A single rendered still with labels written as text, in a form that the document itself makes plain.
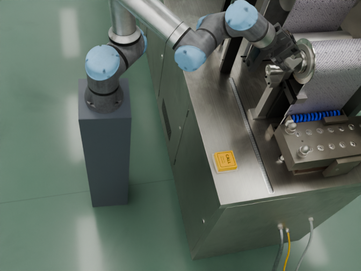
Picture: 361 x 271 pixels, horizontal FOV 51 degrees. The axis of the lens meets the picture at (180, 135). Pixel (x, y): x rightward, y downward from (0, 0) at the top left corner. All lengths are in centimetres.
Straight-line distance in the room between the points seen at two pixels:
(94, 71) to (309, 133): 79
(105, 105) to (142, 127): 109
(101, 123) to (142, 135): 102
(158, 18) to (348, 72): 67
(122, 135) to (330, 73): 82
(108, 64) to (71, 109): 131
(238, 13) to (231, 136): 59
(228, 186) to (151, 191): 99
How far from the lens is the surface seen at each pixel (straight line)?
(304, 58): 129
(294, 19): 144
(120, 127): 152
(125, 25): 135
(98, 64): 134
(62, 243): 222
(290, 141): 140
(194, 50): 101
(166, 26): 103
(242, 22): 104
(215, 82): 163
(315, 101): 145
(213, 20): 111
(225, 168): 138
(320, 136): 146
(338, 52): 133
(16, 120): 263
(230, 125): 152
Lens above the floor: 211
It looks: 57 degrees down
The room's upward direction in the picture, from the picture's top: 14 degrees clockwise
